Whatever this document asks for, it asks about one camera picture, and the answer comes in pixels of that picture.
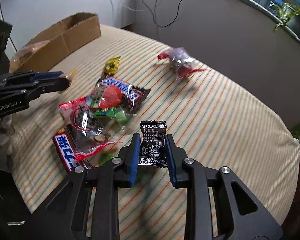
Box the tan candy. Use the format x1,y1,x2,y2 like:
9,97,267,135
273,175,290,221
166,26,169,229
58,69,77,94

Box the clear red nut packet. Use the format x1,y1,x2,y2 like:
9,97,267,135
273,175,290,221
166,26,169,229
58,97,119,161

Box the strawberry snack packet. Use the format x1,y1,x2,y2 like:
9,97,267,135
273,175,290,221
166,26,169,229
86,85,122,109

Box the black printed candy packet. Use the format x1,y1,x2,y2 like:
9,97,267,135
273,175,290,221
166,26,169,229
138,120,167,168

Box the brown Snickers bar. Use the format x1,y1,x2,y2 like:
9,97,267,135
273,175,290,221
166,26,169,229
95,74,151,113

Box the brown cardboard box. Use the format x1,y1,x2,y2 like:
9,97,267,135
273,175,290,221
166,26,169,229
9,12,101,73

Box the red white blue snack bar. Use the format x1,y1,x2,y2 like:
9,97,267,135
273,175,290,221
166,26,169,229
52,127,93,174

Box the yellow candy packet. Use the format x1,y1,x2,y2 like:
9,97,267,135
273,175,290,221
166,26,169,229
104,56,121,75

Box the green candy wrapper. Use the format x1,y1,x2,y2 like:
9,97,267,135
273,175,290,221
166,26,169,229
92,106,134,131

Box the striped beige cushion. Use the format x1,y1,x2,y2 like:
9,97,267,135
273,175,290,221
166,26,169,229
11,25,300,224

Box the clear red-edged snack packet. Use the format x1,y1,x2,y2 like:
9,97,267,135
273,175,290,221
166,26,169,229
157,47,204,80

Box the green potted plant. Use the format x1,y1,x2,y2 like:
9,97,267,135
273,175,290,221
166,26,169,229
269,0,300,36

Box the black cable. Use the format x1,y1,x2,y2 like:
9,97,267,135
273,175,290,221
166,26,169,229
141,0,198,28

